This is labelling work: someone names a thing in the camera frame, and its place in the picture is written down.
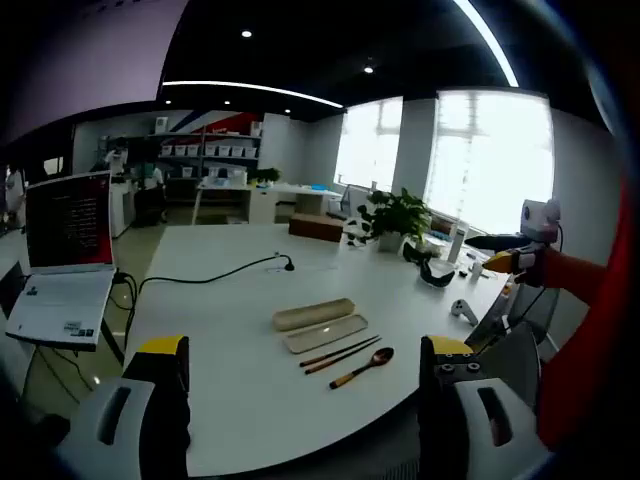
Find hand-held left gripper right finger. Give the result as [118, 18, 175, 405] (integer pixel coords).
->
[417, 334, 552, 480]

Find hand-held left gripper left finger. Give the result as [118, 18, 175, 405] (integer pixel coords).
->
[54, 335, 193, 480]

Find brown wooden spoon utensil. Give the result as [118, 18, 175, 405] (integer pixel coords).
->
[328, 346, 396, 391]

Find brown wooden chopstick utensil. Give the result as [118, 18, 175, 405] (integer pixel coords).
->
[299, 335, 382, 368]
[304, 338, 384, 376]

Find beige cutlery case lid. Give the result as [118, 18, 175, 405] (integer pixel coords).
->
[283, 313, 370, 356]

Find beige cutlery case base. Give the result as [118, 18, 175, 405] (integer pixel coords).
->
[272, 297, 358, 333]

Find white bottle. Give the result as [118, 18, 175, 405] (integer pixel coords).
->
[446, 222, 471, 265]

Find white handheld controller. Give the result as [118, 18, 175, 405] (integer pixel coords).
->
[450, 298, 480, 328]

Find black and white headset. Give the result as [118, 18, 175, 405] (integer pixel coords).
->
[417, 257, 458, 289]

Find bright window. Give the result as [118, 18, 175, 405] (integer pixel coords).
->
[333, 96, 404, 194]
[424, 88, 556, 237]

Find black laptop stand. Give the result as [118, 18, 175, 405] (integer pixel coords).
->
[99, 299, 127, 366]

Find grey mesh office chair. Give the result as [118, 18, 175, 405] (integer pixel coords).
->
[463, 285, 562, 406]

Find potted green plant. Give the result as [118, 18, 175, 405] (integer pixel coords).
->
[355, 188, 432, 254]

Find person's red top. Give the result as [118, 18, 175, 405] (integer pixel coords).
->
[538, 169, 639, 449]

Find white laptop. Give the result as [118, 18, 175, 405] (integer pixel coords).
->
[4, 169, 119, 352]

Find ceiling light strip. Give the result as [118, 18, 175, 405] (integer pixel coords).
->
[161, 79, 346, 109]
[452, 0, 521, 89]

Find brown box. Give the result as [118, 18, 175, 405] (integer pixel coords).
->
[288, 213, 346, 244]

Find white printer cabinet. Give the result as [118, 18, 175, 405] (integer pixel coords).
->
[108, 178, 137, 239]

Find white background desk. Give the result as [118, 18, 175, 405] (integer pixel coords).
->
[192, 179, 346, 226]

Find small green desk plant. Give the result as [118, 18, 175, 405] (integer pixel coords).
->
[248, 167, 283, 188]

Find storage shelf with white bins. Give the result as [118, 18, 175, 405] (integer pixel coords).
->
[148, 129, 264, 174]

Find black power cable with plug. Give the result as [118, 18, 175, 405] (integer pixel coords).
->
[137, 253, 297, 307]

